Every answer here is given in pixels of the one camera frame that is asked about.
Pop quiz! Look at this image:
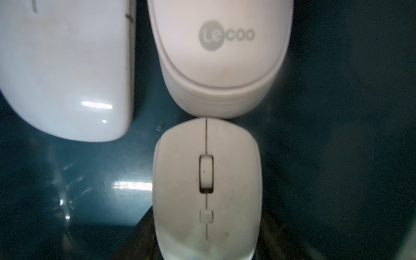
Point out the white mouse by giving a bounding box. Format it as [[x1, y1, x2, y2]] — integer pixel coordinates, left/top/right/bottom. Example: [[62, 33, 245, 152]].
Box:
[[1, 1, 137, 142], [152, 118, 262, 260], [147, 1, 294, 119]]

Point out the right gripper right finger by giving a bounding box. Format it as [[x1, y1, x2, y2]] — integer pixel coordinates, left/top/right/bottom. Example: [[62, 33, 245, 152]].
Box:
[[256, 211, 308, 260]]

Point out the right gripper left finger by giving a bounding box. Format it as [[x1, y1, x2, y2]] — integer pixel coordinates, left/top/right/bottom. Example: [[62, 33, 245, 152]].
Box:
[[112, 207, 158, 260]]

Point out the teal storage box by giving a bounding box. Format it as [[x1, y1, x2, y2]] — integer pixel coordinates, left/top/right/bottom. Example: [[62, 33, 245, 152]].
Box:
[[1, 1, 416, 260]]

